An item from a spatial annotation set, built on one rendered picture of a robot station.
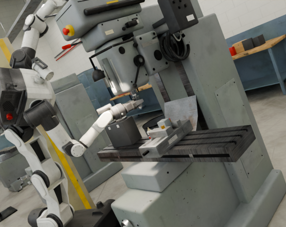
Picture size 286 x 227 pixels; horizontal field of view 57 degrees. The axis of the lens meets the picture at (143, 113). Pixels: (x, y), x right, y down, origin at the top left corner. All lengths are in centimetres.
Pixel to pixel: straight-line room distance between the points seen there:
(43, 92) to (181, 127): 82
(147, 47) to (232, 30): 435
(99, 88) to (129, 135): 715
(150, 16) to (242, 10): 409
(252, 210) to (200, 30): 131
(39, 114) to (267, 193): 169
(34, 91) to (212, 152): 100
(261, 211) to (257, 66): 411
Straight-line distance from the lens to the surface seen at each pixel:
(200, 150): 138
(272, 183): 234
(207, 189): 188
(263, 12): 566
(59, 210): 199
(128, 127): 193
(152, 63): 169
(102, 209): 203
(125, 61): 159
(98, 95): 895
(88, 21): 151
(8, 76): 163
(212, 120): 189
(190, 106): 189
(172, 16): 159
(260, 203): 217
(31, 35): 188
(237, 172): 204
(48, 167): 188
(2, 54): 328
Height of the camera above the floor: 143
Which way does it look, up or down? 10 degrees down
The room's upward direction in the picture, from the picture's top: 24 degrees counter-clockwise
